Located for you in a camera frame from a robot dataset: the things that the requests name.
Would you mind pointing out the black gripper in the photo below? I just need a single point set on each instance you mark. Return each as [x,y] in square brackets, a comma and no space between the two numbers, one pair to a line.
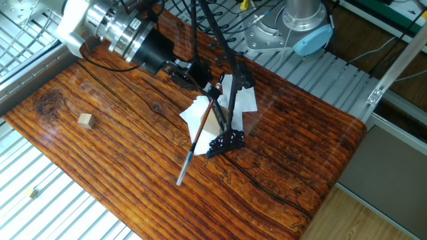
[155,52]

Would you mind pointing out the thin calligraphy brush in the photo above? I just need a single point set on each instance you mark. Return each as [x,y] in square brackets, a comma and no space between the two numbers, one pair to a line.
[193,146]

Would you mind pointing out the grey robot base column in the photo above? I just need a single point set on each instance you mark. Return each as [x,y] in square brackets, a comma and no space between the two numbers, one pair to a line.
[304,10]

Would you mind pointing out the black metal pen rack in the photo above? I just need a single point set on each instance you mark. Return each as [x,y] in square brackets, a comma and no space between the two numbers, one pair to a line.
[221,110]

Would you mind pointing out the white paper sheet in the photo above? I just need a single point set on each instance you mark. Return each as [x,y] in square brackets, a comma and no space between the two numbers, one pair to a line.
[199,141]
[245,100]
[192,113]

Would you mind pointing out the large wooden block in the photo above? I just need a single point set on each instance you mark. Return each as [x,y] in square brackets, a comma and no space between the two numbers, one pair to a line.
[212,124]

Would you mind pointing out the small wooden cube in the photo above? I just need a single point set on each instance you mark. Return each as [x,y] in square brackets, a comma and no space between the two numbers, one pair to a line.
[85,120]

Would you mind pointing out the tiny yellow cube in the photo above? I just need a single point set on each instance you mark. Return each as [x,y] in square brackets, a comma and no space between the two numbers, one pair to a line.
[33,193]

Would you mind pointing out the green board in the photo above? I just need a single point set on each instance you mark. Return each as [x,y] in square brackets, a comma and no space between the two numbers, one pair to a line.
[410,10]

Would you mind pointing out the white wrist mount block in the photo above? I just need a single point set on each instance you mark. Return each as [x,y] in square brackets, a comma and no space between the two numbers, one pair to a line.
[70,26]

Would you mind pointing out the white aluminium frame post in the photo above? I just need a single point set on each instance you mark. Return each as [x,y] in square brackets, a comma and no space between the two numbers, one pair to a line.
[400,61]

